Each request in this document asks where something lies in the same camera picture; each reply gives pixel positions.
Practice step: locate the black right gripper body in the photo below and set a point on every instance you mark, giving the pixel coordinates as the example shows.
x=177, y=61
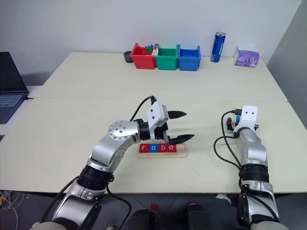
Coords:
x=257, y=127

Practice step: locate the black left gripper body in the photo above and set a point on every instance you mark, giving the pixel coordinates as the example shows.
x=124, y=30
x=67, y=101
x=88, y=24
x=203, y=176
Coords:
x=161, y=133

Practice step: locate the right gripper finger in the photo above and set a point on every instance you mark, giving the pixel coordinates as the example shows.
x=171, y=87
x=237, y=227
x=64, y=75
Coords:
x=229, y=124

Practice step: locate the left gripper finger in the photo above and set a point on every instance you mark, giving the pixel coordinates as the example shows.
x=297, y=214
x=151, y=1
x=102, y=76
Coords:
x=177, y=114
x=182, y=138

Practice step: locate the blue letter tile t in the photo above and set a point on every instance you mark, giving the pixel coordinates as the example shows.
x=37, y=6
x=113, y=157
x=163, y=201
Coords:
x=238, y=118

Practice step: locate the red letter tile o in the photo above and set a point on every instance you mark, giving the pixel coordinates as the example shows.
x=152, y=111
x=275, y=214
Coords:
x=171, y=149

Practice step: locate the red letter tile b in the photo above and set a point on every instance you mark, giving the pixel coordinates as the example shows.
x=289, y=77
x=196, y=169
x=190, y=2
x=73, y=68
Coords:
x=163, y=148

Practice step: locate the wooden letter tray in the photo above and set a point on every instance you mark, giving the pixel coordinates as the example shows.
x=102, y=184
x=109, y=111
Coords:
x=168, y=155

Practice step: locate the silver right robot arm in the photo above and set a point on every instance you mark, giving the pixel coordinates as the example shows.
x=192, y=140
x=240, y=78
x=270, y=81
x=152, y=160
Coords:
x=253, y=151

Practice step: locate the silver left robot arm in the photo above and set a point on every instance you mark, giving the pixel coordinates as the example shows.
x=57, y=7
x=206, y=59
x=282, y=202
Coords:
x=120, y=141

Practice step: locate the blue letter tile o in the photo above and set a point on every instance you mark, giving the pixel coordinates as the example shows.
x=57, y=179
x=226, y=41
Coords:
x=152, y=148

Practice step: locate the red letter tile r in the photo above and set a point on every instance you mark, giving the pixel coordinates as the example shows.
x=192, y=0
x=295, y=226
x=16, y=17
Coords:
x=144, y=148

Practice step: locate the blue plastic bin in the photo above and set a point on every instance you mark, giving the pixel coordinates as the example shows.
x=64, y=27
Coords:
x=188, y=63

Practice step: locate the green plastic bin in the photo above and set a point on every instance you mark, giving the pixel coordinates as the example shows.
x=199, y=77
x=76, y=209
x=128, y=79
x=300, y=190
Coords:
x=166, y=62

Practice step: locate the red plastic bin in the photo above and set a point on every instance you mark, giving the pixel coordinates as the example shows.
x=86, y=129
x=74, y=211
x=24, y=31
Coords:
x=142, y=61

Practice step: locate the purple tissue pack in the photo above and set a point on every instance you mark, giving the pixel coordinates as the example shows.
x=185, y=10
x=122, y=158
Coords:
x=247, y=60

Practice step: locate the small white toy brick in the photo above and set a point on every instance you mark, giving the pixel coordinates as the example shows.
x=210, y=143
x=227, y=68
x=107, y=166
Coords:
x=155, y=51

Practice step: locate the white crumpled scrap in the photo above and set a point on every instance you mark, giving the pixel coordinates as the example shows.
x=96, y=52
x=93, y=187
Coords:
x=222, y=196

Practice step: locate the small green toy brick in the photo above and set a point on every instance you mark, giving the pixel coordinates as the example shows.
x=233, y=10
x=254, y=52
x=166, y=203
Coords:
x=148, y=50

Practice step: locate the black round holder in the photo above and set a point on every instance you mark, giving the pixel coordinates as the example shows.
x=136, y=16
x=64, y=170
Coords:
x=127, y=58

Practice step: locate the blue drink can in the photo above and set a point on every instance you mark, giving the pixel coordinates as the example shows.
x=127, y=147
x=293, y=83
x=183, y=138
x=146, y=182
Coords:
x=217, y=49

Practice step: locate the wide dark rounded shape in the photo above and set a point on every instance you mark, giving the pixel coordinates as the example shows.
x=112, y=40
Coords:
x=199, y=218

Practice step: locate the narrow dark rounded shape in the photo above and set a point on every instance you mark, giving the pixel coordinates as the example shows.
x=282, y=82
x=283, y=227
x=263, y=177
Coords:
x=139, y=220

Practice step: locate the dark laptop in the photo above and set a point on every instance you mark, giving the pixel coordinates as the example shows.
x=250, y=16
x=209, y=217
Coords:
x=9, y=76

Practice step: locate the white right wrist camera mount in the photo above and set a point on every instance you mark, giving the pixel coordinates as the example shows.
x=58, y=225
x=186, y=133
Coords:
x=248, y=117

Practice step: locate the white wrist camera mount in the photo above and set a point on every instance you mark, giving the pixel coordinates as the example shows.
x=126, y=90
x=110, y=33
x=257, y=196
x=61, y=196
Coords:
x=248, y=117
x=156, y=113

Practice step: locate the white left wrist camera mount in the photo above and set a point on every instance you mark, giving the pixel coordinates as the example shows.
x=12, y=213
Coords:
x=156, y=113

